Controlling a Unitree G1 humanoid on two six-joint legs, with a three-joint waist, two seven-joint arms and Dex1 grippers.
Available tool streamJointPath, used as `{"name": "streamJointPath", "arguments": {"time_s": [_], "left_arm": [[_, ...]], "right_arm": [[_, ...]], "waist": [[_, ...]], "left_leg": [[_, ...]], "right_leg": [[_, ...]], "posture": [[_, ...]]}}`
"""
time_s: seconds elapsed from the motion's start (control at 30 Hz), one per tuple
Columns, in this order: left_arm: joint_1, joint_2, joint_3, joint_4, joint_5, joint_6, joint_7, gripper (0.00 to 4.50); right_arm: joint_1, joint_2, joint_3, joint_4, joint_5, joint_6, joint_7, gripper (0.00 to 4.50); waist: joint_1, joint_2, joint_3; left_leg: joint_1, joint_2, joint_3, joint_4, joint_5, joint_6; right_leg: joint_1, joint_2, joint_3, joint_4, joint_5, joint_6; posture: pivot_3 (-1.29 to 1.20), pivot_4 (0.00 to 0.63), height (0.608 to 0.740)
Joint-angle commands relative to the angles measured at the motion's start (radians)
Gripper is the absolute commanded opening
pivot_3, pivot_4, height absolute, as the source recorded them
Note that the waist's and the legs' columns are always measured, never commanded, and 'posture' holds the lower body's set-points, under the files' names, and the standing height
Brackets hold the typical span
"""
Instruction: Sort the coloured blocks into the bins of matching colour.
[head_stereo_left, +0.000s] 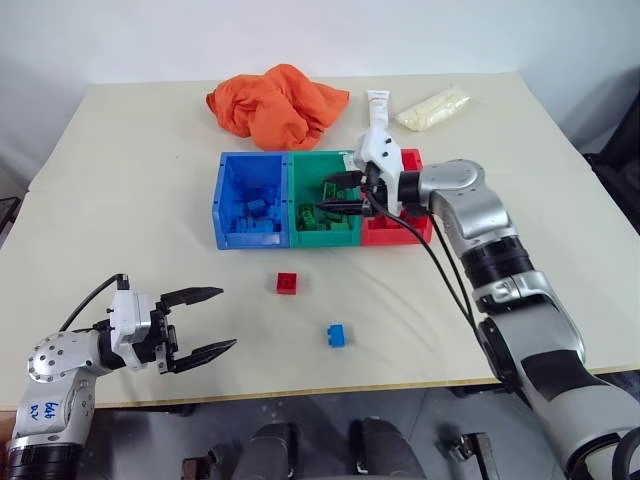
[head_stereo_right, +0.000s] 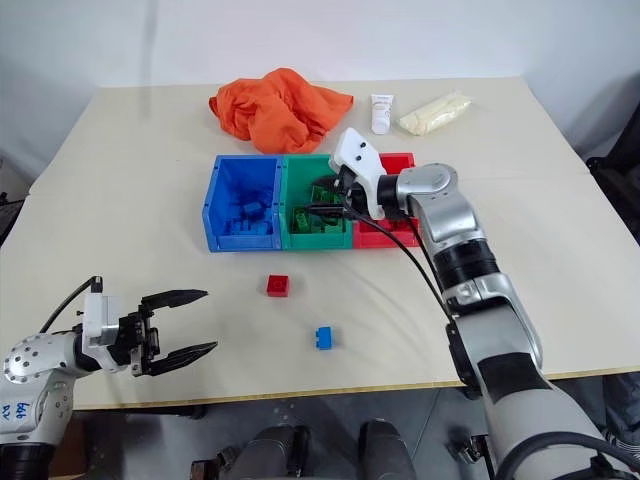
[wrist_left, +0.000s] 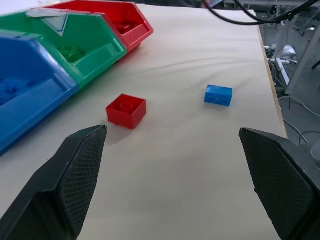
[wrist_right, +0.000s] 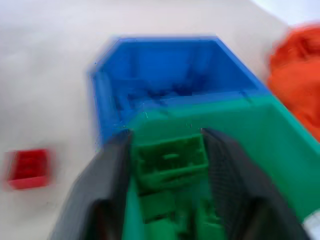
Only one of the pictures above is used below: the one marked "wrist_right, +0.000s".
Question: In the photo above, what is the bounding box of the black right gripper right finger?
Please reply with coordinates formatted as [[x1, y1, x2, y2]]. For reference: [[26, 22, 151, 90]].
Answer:
[[201, 127, 316, 240]]

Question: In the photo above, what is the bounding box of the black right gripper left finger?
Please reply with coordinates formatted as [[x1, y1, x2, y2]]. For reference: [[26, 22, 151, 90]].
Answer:
[[48, 129, 135, 240]]

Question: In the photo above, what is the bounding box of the green building block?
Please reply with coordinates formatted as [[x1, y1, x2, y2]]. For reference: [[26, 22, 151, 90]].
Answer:
[[131, 133, 210, 195]]

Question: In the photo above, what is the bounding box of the green plastic bin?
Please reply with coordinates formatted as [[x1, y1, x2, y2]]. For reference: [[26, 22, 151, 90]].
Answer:
[[121, 93, 320, 240]]

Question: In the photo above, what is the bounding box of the red building block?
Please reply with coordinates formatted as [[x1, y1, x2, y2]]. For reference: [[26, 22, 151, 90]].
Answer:
[[6, 148, 52, 190]]

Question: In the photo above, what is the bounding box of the orange cloth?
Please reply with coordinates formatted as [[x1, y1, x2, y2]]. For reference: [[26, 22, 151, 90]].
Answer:
[[266, 23, 320, 142]]

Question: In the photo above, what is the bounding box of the blue plastic bin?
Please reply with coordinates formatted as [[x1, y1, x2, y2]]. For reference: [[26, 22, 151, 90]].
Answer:
[[87, 36, 272, 148]]

